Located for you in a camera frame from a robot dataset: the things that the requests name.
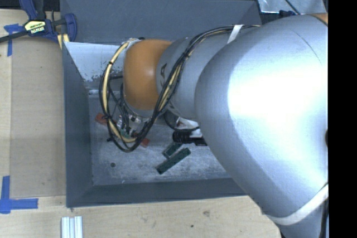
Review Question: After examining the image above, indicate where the red-brown flat block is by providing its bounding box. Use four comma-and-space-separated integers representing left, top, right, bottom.
94, 113, 151, 149

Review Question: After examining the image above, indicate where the dark green flat block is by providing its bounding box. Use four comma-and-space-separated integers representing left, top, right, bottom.
162, 142, 182, 160
156, 147, 192, 175

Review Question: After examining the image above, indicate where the pale wood flat board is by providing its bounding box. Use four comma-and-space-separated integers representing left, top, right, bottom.
9, 38, 67, 199

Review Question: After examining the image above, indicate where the grey metal bin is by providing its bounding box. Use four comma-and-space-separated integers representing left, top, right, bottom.
59, 0, 263, 208

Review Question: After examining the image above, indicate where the black cylinder on white bracket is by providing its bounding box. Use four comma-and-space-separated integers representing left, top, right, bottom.
164, 115, 209, 147

